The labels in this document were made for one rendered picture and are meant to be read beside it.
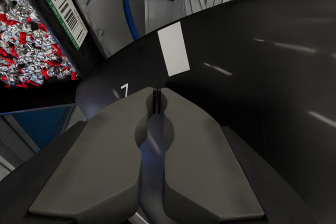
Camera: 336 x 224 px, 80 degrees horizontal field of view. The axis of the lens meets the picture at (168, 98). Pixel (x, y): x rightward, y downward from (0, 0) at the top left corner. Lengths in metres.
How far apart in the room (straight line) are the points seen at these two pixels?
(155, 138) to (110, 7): 1.07
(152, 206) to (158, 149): 0.06
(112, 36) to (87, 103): 1.08
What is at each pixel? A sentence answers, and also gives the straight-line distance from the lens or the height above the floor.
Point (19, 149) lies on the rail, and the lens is 0.61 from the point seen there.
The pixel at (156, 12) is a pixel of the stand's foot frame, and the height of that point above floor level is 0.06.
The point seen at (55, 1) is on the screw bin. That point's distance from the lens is 0.25.
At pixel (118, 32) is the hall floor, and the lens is 1.25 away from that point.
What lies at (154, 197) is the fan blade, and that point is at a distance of 0.19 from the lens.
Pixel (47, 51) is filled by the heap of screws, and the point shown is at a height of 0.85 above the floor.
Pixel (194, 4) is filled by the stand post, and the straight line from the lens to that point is 0.99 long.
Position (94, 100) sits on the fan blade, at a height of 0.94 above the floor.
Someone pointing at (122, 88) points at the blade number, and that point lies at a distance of 0.16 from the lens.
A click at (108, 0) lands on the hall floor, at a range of 1.18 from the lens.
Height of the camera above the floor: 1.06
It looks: 42 degrees down
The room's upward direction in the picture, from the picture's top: 180 degrees clockwise
